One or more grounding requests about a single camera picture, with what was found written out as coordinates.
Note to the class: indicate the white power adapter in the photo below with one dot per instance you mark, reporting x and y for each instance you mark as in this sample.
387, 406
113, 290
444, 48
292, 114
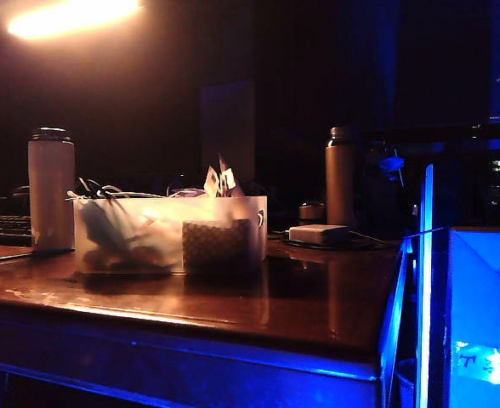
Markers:
318, 234

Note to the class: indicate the translucent plastic storage box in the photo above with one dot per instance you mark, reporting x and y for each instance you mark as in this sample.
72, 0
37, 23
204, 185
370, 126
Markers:
148, 221

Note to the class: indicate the checkered patterned pouch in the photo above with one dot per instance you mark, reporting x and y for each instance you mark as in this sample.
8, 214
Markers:
216, 246

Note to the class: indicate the black computer keyboard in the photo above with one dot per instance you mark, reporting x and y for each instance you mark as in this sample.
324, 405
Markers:
3, 227

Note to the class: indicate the brown metal bottle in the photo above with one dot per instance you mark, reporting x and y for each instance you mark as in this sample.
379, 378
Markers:
341, 183

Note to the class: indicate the white metal post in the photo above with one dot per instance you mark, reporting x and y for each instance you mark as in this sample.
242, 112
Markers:
425, 276

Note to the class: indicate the white box with label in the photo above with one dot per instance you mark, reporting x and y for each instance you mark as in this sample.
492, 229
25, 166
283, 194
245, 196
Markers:
488, 297

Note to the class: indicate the small metal cup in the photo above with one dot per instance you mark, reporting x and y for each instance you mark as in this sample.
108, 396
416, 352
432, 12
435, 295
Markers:
311, 214

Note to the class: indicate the slanted metal strut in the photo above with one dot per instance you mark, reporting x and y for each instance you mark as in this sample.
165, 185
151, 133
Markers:
396, 306

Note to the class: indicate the crumpled white printed papers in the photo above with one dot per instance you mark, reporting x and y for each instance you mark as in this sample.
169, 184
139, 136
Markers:
218, 180

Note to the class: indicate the bright elongated lamp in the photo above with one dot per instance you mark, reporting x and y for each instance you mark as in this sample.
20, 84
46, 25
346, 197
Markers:
63, 17

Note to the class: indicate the white tumbler with black lid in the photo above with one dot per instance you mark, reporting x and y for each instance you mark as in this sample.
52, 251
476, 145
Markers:
50, 191

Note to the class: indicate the crumpled bag with logo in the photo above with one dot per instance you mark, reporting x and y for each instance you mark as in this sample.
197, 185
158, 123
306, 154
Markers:
186, 193

